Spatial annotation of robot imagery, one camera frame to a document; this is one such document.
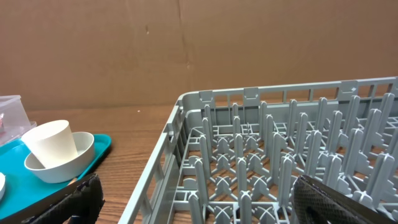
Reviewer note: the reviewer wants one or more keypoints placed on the small white plate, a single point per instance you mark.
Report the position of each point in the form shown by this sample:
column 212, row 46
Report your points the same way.
column 2, row 185

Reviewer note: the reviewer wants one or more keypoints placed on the grey bowl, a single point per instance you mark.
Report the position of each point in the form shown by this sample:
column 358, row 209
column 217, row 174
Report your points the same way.
column 84, row 142

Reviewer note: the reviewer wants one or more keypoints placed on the white paper cup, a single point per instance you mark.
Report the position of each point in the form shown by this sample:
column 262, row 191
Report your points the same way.
column 51, row 143

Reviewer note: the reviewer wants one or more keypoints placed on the grey dishwasher rack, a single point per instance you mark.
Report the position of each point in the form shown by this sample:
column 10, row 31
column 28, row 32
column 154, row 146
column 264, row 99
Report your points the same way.
column 233, row 155

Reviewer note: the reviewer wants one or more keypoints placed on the teal serving tray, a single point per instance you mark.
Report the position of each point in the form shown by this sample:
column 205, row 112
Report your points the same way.
column 23, row 188

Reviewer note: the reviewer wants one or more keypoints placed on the clear plastic bin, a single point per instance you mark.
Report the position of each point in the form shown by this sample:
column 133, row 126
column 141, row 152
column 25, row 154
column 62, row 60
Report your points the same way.
column 16, row 121

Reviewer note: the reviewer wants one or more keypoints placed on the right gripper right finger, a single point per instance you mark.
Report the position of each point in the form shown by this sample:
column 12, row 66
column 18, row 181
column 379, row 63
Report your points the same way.
column 316, row 203

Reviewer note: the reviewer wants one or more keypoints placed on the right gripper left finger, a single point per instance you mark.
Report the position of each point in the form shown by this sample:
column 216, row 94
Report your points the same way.
column 79, row 202

